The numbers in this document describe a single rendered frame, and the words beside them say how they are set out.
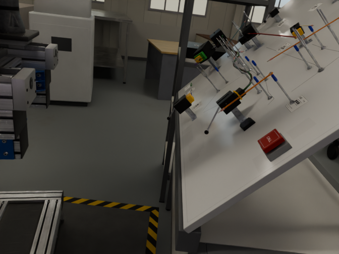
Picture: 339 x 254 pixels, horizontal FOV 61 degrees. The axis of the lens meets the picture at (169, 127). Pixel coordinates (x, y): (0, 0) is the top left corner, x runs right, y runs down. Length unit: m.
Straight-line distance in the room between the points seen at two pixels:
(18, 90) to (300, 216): 0.90
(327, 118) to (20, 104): 0.77
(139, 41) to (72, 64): 3.75
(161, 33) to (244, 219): 6.64
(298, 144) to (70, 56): 3.28
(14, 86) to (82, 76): 2.90
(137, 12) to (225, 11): 2.17
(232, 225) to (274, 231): 0.12
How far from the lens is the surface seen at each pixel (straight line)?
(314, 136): 0.68
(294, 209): 1.04
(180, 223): 0.74
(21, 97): 0.88
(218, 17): 7.70
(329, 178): 1.33
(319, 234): 0.98
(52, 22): 3.69
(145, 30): 7.27
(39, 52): 1.35
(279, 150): 0.67
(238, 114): 0.91
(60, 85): 3.82
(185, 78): 4.44
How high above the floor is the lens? 1.35
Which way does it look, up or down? 23 degrees down
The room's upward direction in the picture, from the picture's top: 8 degrees clockwise
